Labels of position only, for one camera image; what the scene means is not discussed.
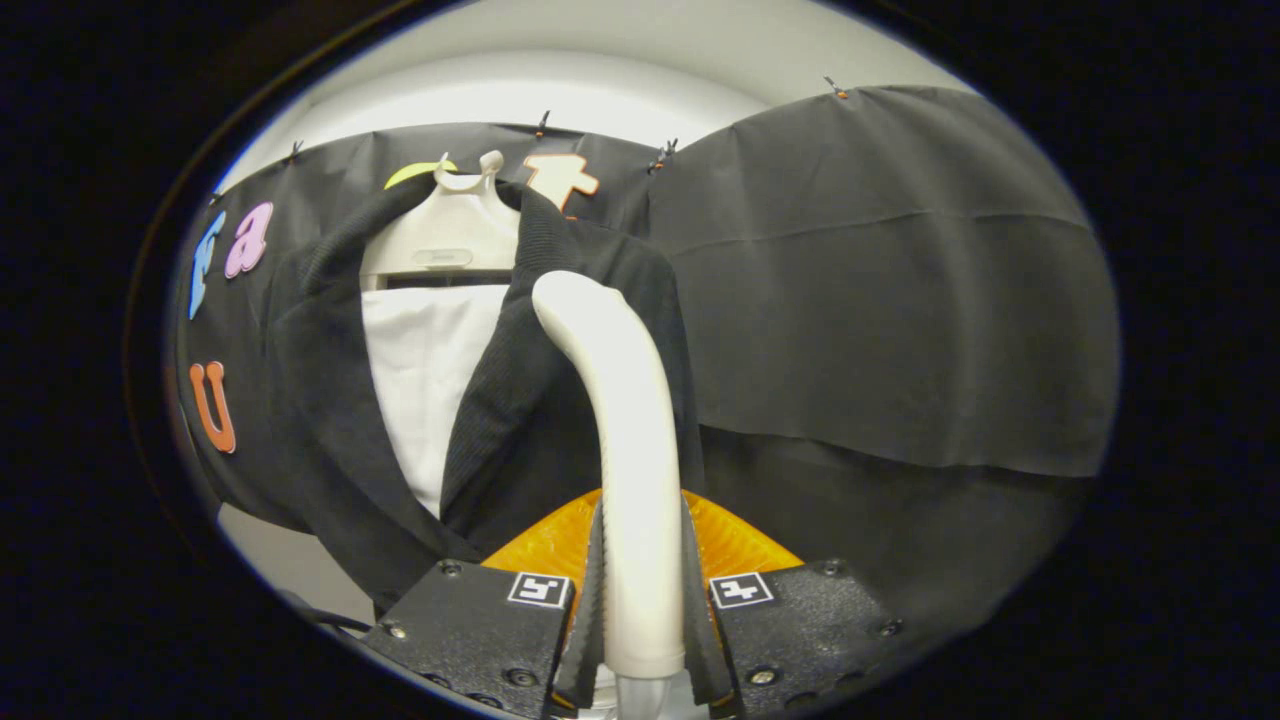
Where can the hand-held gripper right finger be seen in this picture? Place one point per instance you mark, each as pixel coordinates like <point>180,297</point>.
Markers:
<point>700,620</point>

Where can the white plastic hanger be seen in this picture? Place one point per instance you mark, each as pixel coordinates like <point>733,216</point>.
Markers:
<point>440,235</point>

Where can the white padded ironing board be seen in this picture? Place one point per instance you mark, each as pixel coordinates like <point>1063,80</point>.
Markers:
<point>430,370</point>

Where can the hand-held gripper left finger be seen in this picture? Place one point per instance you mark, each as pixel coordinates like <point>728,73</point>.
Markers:
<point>585,620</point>

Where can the black backdrop cloth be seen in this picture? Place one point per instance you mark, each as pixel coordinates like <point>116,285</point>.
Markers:
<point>900,300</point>

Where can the black blazer jacket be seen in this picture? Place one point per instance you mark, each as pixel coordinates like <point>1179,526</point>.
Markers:
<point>330,400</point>

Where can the grey cabinet with dark top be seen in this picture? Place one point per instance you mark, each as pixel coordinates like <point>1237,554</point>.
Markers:
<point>290,560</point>

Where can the white garment steamer head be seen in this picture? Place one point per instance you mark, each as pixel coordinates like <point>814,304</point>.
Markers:
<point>630,450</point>

